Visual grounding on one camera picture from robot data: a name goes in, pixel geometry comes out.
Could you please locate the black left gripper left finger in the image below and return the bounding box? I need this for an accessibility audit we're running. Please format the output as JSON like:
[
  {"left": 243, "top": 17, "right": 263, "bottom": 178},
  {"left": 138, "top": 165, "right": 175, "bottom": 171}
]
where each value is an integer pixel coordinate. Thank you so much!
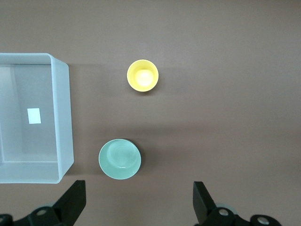
[{"left": 0, "top": 180, "right": 87, "bottom": 226}]

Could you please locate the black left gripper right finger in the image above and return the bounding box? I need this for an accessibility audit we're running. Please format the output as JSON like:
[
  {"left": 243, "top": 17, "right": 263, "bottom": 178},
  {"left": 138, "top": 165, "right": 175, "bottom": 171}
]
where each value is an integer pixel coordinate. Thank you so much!
[{"left": 193, "top": 180, "right": 280, "bottom": 226}]

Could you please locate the mint green bowl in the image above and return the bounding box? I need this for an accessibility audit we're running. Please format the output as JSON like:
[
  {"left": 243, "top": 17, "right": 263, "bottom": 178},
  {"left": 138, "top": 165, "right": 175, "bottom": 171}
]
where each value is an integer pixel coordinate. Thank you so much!
[{"left": 98, "top": 138, "right": 143, "bottom": 179}]

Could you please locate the yellow cup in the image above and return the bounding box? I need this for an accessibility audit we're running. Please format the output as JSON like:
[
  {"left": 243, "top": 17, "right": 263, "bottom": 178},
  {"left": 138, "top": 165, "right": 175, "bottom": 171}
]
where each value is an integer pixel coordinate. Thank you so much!
[{"left": 127, "top": 59, "right": 159, "bottom": 93}]

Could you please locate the translucent white plastic bin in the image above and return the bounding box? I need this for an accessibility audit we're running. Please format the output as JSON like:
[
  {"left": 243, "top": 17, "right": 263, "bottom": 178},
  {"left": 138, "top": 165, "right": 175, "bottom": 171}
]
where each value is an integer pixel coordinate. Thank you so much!
[{"left": 0, "top": 52, "right": 75, "bottom": 184}]

